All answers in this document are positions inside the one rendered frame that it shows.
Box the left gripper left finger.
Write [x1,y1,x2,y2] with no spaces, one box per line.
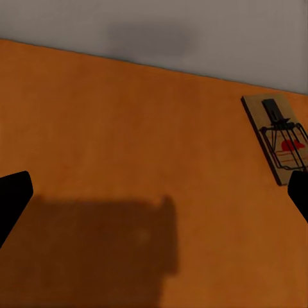
[0,171,33,247]

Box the mousetrap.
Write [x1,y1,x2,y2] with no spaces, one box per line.
[241,92,308,187]

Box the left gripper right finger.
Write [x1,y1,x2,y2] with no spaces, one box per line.
[287,171,308,222]

